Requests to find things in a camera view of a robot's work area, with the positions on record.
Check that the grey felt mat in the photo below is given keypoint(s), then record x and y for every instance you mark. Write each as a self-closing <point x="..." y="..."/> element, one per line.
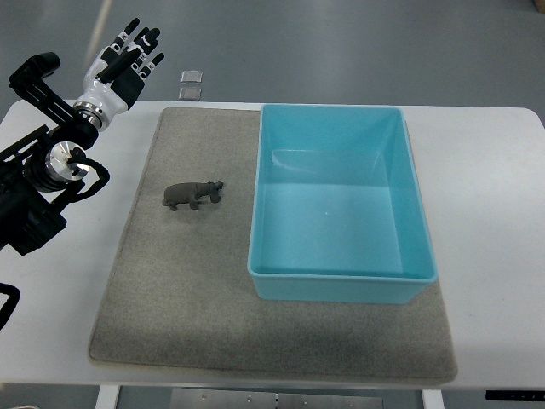
<point x="181" y="300"/>

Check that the metal plate under table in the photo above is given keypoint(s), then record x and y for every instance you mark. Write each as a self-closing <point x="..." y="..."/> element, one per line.
<point x="215" y="398"/>

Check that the black label strip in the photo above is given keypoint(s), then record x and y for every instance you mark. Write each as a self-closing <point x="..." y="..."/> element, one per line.
<point x="515" y="395"/>

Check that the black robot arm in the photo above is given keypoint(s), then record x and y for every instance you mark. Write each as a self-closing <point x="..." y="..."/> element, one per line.
<point x="48" y="169"/>

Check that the brown toy hippo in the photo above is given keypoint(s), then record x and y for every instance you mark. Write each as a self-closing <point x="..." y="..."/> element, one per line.
<point x="190" y="193"/>

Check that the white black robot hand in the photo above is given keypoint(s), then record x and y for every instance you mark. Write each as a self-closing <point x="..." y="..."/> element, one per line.
<point x="117" y="76"/>

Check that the blue plastic box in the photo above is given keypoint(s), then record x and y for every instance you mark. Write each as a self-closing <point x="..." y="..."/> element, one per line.
<point x="337" y="214"/>

